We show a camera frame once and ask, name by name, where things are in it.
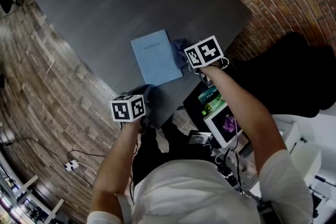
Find white cabinet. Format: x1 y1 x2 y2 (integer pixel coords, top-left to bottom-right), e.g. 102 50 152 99
271 112 336 224

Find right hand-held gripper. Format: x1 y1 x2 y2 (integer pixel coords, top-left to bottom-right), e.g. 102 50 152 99
183 35 230 77

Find green bottle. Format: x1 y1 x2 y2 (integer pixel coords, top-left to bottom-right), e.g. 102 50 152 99
201 98 227 116

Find person's right forearm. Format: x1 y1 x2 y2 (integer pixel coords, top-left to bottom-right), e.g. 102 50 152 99
198 62 288 176

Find black chair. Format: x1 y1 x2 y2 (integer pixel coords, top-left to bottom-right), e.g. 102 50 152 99
230 31 336 119

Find black small box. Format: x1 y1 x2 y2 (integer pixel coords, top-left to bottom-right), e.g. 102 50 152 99
188 131 213 145

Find person's left forearm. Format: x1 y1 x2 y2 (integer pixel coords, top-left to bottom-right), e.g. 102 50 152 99
90 120 142 218

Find white power strip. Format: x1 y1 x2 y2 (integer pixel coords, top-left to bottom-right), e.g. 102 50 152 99
64 159 79 172

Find light blue notebook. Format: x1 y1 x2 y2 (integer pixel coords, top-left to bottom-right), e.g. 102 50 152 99
130 29 183 86

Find dark blue cloth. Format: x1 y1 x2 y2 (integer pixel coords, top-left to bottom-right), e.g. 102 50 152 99
170 38 190 69

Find white open box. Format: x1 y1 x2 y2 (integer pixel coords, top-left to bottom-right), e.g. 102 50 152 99
203 105 250 149

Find purple cloth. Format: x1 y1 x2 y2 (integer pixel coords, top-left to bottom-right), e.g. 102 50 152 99
222 116 236 132

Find person's white shirt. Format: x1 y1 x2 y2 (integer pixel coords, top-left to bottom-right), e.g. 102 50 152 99
86 149 314 224

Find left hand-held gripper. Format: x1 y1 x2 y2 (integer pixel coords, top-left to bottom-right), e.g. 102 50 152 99
109 84 153 135

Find black floor cable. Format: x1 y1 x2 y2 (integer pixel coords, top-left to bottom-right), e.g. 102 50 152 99
10 137 106 187

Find person's black trousers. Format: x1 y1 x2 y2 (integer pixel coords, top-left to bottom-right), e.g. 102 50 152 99
131 120 218 187

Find teal box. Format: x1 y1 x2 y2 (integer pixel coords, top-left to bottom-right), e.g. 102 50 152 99
197 87 218 103

